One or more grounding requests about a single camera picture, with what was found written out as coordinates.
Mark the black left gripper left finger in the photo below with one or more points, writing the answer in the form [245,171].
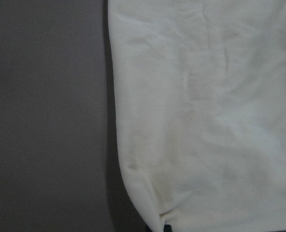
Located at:
[147,229]

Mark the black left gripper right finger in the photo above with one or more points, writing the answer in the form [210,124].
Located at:
[167,228]

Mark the cream long-sleeve printed shirt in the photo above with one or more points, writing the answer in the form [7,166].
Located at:
[200,99]

